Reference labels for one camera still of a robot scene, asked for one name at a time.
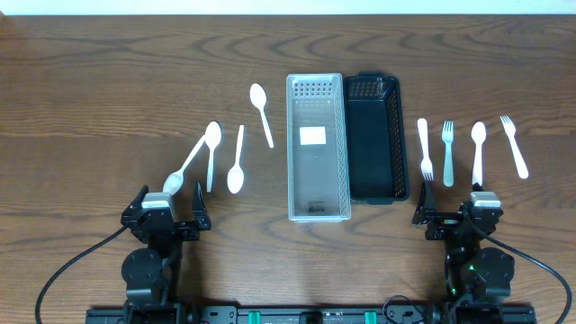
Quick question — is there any white fork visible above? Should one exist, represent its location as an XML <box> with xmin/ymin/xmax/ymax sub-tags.
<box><xmin>500</xmin><ymin>115</ymin><xmax>529</xmax><ymax>179</ymax></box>

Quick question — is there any black plastic basket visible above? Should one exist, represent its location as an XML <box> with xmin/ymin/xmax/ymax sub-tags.
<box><xmin>344</xmin><ymin>72</ymin><xmax>410</xmax><ymax>205</ymax></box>

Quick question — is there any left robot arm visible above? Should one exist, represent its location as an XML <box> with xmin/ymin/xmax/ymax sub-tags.
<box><xmin>121</xmin><ymin>183</ymin><xmax>212</xmax><ymax>310</ymax></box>

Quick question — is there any white spoon bowl down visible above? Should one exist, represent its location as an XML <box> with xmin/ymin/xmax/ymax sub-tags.
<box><xmin>227</xmin><ymin>125</ymin><xmax>245</xmax><ymax>194</ymax></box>

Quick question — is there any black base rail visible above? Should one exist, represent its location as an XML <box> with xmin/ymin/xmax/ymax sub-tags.
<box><xmin>85</xmin><ymin>303</ymin><xmax>537</xmax><ymax>324</ymax></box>

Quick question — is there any left black cable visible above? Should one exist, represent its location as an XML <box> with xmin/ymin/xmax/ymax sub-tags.
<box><xmin>34</xmin><ymin>224</ymin><xmax>131</xmax><ymax>324</ymax></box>

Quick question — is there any pale green fork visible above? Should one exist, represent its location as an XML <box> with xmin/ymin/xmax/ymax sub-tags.
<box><xmin>441</xmin><ymin>121</ymin><xmax>454</xmax><ymax>187</ymax></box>

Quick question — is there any white spoon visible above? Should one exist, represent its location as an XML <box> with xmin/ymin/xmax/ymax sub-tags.
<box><xmin>163</xmin><ymin>135</ymin><xmax>205</xmax><ymax>195</ymax></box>
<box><xmin>204</xmin><ymin>121</ymin><xmax>221</xmax><ymax>193</ymax></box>
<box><xmin>249</xmin><ymin>84</ymin><xmax>274</xmax><ymax>149</ymax></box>
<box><xmin>471</xmin><ymin>121</ymin><xmax>487</xmax><ymax>185</ymax></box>

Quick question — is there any white fork tines down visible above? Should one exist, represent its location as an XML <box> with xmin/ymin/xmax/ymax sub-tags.
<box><xmin>417</xmin><ymin>118</ymin><xmax>434</xmax><ymax>181</ymax></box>

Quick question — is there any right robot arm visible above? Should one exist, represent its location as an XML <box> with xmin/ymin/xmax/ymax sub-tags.
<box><xmin>412</xmin><ymin>182</ymin><xmax>515</xmax><ymax>310</ymax></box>

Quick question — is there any clear plastic basket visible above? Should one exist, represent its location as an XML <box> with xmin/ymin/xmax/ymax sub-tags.
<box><xmin>286</xmin><ymin>73</ymin><xmax>351</xmax><ymax>223</ymax></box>

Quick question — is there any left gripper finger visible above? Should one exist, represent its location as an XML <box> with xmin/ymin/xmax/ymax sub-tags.
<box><xmin>130</xmin><ymin>185</ymin><xmax>149</xmax><ymax>211</ymax></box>
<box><xmin>192</xmin><ymin>182</ymin><xmax>208</xmax><ymax>221</ymax></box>

